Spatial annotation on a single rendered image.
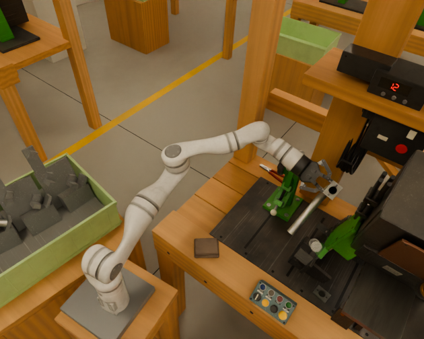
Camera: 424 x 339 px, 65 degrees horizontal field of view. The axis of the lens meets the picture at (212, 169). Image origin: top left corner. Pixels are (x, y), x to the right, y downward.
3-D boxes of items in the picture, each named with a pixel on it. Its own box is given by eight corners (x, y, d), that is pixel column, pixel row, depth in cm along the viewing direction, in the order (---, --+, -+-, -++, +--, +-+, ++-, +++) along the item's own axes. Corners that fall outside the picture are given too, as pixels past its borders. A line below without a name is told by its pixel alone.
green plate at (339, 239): (338, 268, 115) (377, 246, 99) (318, 252, 117) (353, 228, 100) (350, 245, 122) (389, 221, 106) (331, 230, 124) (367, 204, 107)
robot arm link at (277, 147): (276, 165, 123) (280, 157, 114) (244, 139, 126) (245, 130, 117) (288, 151, 124) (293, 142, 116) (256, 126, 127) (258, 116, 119)
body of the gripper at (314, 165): (287, 171, 115) (309, 188, 113) (303, 151, 113) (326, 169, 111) (288, 170, 122) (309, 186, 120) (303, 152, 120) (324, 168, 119)
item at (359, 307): (393, 350, 94) (398, 347, 91) (339, 314, 100) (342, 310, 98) (426, 252, 116) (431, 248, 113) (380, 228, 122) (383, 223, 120)
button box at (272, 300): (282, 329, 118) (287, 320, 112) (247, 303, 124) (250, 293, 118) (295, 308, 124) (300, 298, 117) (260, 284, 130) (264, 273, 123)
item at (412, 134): (409, 170, 108) (434, 134, 97) (359, 147, 114) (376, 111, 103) (419, 150, 115) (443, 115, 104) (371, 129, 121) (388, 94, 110)
